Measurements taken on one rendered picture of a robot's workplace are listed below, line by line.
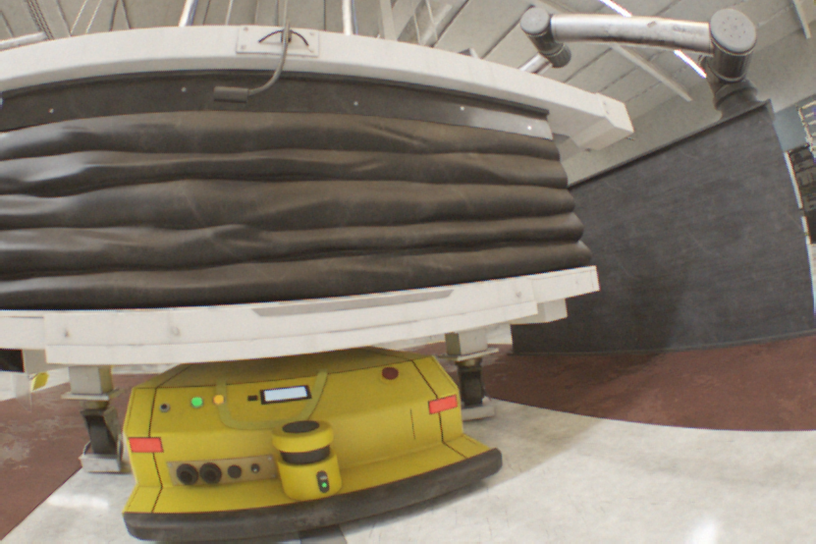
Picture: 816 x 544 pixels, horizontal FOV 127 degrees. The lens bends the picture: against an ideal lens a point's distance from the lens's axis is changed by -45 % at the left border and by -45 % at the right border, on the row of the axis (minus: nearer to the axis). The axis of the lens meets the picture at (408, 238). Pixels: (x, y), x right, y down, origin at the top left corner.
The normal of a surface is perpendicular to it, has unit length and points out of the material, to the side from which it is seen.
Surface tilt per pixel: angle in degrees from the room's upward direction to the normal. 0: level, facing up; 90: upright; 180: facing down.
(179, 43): 90
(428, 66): 90
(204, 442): 90
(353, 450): 90
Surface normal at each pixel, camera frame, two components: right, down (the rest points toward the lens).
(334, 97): 0.40, -0.22
